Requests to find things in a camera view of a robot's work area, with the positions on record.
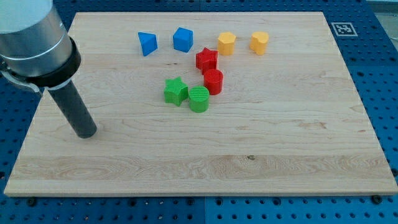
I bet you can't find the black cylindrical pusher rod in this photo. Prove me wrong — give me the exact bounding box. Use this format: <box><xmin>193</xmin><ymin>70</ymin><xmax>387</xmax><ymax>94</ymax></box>
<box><xmin>48</xmin><ymin>81</ymin><xmax>97</xmax><ymax>139</ymax></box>

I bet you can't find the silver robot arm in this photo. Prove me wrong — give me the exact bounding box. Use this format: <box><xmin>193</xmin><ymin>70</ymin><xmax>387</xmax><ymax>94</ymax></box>
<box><xmin>1</xmin><ymin>0</ymin><xmax>97</xmax><ymax>139</ymax></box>

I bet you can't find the blue cube block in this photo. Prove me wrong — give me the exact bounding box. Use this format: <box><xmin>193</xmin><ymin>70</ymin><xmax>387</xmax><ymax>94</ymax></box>
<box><xmin>173</xmin><ymin>27</ymin><xmax>193</xmax><ymax>53</ymax></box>

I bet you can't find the blue triangular prism block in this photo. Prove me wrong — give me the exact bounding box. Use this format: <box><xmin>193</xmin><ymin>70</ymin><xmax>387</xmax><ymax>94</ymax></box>
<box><xmin>138</xmin><ymin>32</ymin><xmax>158</xmax><ymax>56</ymax></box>

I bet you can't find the green star block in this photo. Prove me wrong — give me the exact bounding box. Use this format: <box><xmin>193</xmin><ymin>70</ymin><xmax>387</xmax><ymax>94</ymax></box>
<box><xmin>164</xmin><ymin>77</ymin><xmax>188</xmax><ymax>106</ymax></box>

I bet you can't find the light wooden board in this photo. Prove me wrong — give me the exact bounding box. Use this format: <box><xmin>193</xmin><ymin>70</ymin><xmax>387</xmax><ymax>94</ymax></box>
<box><xmin>4</xmin><ymin>12</ymin><xmax>397</xmax><ymax>197</ymax></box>

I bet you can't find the green cylinder block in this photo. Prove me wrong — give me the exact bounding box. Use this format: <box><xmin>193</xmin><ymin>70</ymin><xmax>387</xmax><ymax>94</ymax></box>
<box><xmin>188</xmin><ymin>86</ymin><xmax>210</xmax><ymax>113</ymax></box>

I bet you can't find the red star block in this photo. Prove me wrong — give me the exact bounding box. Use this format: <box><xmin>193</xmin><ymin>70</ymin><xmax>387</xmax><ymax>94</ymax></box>
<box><xmin>196</xmin><ymin>47</ymin><xmax>218</xmax><ymax>75</ymax></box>

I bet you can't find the red cylinder block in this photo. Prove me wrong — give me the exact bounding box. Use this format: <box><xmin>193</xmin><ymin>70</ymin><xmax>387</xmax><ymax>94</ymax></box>
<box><xmin>204</xmin><ymin>69</ymin><xmax>224</xmax><ymax>95</ymax></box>

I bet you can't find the yellow hexagon block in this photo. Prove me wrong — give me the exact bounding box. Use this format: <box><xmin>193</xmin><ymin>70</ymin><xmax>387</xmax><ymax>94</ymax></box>
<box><xmin>218</xmin><ymin>32</ymin><xmax>236</xmax><ymax>55</ymax></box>

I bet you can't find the yellow heart block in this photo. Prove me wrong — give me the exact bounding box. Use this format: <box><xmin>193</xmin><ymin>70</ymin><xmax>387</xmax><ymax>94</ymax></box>
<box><xmin>249</xmin><ymin>31</ymin><xmax>269</xmax><ymax>55</ymax></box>

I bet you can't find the white fiducial marker tag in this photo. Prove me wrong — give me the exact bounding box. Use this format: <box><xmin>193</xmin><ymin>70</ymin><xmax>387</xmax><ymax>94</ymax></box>
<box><xmin>331</xmin><ymin>22</ymin><xmax>358</xmax><ymax>37</ymax></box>

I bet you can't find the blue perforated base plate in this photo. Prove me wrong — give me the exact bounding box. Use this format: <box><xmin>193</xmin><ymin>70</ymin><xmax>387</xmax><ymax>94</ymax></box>
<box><xmin>1</xmin><ymin>0</ymin><xmax>397</xmax><ymax>223</ymax></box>

